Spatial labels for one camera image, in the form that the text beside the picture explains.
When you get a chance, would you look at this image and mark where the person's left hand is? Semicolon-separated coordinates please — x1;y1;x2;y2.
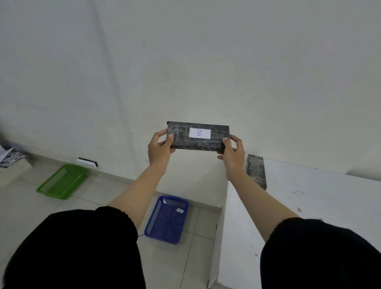
148;129;176;168

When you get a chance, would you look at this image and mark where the person's right hand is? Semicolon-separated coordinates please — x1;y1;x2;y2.
217;134;246;182

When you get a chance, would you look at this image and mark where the blue plastic basket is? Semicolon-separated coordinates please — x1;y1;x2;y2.
144;195;189;245

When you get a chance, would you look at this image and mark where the green plastic basket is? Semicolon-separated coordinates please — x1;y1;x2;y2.
37;164;89;200

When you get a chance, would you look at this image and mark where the person's left forearm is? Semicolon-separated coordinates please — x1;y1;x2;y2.
107;163;167;230

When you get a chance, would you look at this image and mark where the person's right forearm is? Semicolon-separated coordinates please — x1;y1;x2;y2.
227;172;300;243

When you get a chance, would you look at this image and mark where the white power strip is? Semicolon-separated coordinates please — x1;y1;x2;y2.
76;157;98;168

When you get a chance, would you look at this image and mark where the black left sleeve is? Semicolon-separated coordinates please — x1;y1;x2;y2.
3;206;146;289

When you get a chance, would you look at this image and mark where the black sleeve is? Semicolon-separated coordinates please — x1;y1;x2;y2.
260;217;381;289
3;206;146;289

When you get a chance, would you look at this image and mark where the black right sleeve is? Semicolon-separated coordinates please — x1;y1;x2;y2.
260;217;381;289

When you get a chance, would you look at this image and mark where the cardboard box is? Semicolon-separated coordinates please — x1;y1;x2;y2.
0;159;33;188

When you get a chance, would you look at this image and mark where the bundle of white cables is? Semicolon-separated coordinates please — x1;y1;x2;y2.
0;145;27;168

